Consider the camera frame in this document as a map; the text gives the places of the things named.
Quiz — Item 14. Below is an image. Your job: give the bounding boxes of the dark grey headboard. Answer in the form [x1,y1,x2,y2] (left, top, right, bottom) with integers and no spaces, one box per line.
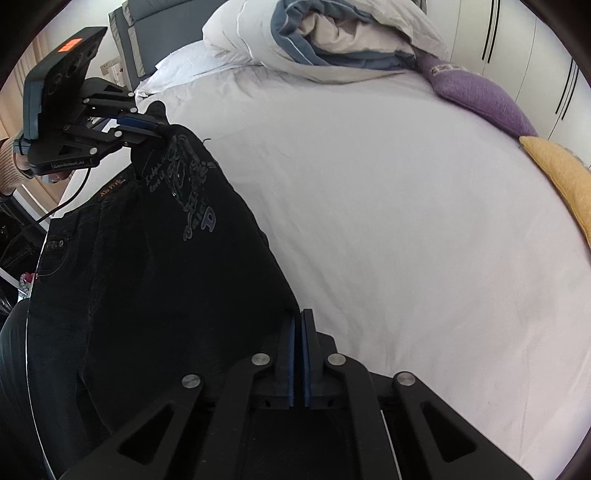
[109,0,223,89]

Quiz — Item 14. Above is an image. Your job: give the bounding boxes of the wall socket near headboard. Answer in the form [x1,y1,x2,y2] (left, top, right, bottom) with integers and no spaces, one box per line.
[100,57,126,86]

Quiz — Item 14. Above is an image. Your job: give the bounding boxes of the white and blue duvet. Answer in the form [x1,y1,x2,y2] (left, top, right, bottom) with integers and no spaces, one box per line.
[202,0,449,83]

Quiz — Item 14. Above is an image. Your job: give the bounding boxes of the yellow cushion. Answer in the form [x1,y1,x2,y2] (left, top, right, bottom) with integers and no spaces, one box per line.
[519,136,591,244]

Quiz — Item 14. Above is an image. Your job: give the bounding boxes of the beige curtain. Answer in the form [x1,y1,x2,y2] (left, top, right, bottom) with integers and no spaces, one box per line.
[0,36,63,204]

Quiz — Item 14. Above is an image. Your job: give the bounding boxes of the person's left hand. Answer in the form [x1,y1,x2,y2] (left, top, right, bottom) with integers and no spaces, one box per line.
[0,136,33,197]

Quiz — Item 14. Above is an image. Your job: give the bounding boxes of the cream wardrobe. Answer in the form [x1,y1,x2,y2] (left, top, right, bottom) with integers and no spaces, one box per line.
[425,0,590,165]

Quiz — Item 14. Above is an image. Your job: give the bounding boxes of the black cable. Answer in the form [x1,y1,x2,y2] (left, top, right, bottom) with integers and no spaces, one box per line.
[0,166,92,278]

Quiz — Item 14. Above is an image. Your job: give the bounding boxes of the black camera box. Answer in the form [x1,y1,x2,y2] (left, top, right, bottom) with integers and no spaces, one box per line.
[23,27,107,142]

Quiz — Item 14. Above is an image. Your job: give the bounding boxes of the white pillow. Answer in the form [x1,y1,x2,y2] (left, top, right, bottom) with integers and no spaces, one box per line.
[135,40,232,99]

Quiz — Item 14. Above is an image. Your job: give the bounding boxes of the white bed sheet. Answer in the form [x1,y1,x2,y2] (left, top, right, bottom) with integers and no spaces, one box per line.
[138,67,590,479]

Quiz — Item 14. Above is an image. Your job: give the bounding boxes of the purple cushion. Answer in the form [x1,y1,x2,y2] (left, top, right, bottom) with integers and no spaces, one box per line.
[417,52,538,139]

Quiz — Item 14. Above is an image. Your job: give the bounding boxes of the black denim pants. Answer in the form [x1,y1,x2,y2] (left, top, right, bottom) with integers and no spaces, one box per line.
[1,125,300,479]

